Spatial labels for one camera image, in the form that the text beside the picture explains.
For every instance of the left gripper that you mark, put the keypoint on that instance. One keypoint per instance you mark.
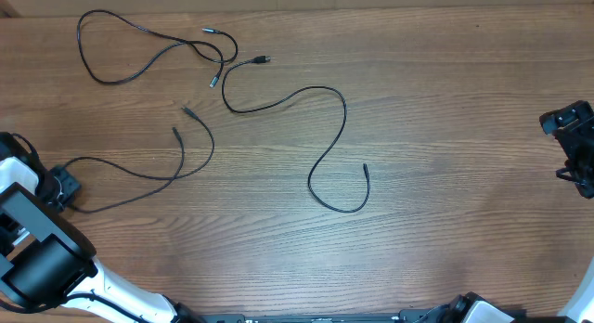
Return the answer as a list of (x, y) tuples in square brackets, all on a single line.
[(65, 183)]

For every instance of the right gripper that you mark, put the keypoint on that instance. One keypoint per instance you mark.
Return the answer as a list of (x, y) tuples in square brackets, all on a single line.
[(583, 124)]

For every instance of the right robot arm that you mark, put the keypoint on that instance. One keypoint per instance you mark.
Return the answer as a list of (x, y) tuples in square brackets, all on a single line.
[(580, 306)]

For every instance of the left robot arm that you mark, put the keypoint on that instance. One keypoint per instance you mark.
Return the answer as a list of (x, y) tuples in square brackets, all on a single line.
[(46, 262)]

